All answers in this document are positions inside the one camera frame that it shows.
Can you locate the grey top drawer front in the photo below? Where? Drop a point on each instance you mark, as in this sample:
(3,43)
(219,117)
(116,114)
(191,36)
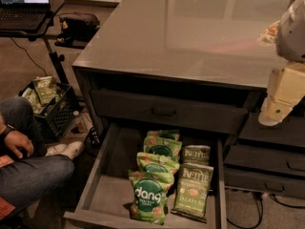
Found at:
(168,111)

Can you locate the grey counter cabinet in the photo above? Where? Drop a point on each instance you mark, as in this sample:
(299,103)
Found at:
(199,50)

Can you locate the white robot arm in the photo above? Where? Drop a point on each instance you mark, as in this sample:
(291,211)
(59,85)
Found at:
(288,34)

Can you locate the red patterned cloth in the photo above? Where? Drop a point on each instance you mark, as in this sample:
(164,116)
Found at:
(5,207)

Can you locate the rear green Dang chip bag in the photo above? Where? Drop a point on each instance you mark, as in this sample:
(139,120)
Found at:
(171,134)

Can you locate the Kettle chip bag in crate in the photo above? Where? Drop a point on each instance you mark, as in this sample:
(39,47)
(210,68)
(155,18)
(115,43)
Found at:
(46,88)

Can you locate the black laptop stand table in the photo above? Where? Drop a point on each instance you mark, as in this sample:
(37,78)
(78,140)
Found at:
(56,6)

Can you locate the green dang chip bag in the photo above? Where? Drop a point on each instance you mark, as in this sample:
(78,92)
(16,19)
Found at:
(150,195)
(171,134)
(162,146)
(156,163)

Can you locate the black plastic crate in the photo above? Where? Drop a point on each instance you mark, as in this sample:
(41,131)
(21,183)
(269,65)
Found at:
(56,117)

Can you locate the kettle jalapeno chip bag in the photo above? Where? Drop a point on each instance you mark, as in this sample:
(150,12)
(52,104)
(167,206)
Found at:
(193,185)
(196,154)

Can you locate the seated person's jeans legs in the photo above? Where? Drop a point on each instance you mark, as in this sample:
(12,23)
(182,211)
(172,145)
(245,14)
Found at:
(28,179)

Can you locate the front green Dang chip bag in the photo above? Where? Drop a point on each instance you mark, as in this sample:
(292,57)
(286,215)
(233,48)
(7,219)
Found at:
(150,195)

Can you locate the seated person's hand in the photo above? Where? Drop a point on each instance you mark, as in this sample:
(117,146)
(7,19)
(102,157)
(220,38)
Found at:
(19,144)

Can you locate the dark bag on floor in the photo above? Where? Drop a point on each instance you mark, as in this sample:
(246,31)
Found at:
(77,29)

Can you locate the open grey middle drawer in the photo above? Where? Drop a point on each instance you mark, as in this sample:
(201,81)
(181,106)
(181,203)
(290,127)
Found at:
(108,194)

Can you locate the black wrist watch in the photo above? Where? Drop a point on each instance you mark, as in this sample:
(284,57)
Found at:
(7,130)

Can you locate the black laptop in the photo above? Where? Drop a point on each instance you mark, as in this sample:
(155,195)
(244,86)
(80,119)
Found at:
(23,15)

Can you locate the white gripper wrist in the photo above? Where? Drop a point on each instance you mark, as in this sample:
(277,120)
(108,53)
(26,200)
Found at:
(292,32)

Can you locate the white sneaker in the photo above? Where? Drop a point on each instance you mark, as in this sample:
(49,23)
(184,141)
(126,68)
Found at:
(71,150)

